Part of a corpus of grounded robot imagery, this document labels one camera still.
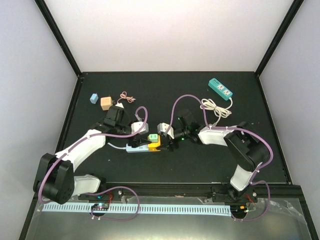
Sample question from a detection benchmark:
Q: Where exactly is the black frame post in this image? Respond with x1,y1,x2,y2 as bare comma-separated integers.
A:
34,0,82,77
255,0,304,77

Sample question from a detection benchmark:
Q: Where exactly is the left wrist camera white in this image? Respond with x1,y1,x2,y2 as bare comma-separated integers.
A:
131,121,149,135

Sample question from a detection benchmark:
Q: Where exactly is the white usb charger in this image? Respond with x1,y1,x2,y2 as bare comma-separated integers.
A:
115,102,124,109

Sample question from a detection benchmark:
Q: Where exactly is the white power cord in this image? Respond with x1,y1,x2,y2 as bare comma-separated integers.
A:
199,97,234,126

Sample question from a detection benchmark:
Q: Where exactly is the left circuit board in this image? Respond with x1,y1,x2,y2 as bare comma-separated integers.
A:
91,203,110,213

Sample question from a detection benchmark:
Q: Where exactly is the light blue slotted cable duct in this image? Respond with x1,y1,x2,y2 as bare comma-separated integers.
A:
42,202,232,217

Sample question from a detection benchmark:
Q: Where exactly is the light blue cord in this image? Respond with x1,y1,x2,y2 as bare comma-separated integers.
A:
107,142,128,151

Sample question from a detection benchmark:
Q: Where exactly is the teal power strip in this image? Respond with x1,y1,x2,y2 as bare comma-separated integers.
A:
208,78,233,101

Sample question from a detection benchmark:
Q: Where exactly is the right black frame post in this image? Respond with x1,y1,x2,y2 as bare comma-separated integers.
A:
255,0,304,77

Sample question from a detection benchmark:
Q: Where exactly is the yellow cube adapter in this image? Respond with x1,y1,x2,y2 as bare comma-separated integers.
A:
147,140,161,152

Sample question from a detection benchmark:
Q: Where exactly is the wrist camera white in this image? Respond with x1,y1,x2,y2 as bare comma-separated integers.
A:
157,122,175,139
131,121,149,135

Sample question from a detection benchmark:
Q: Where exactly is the green cube adapter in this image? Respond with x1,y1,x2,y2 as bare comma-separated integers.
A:
147,133,161,143

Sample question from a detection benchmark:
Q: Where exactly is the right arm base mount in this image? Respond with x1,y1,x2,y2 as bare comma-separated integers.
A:
211,184,258,204

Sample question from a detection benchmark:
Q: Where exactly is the small blue plug adapter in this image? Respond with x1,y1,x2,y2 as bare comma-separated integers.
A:
89,93,99,104

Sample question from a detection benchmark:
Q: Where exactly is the peach dragon cube adapter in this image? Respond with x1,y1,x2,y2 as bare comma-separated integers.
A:
100,96,115,111

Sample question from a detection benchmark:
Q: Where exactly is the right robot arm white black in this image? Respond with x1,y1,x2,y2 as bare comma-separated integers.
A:
156,109,274,202

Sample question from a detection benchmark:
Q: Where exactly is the pink thin cable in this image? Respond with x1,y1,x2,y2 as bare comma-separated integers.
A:
116,91,137,105

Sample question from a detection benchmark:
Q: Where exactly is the light blue power strip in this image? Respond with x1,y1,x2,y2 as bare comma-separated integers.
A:
125,145,149,153

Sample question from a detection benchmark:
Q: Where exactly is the right circuit board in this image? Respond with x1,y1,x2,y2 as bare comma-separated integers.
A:
230,204,257,214

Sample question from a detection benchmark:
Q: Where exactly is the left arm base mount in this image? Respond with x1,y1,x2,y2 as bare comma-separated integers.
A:
78,185,124,203

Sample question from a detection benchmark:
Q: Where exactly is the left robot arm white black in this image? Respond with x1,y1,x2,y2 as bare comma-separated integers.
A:
33,106,149,205

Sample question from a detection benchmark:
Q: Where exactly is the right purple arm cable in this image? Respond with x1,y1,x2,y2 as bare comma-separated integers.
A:
169,94,275,223

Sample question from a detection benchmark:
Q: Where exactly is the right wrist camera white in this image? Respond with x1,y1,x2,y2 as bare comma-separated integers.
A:
157,122,175,139

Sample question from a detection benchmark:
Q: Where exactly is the circuit board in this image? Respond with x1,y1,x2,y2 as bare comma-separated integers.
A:
91,203,110,213
230,204,257,214

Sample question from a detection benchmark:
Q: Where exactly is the left black frame post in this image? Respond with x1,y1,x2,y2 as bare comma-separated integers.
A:
34,0,82,77

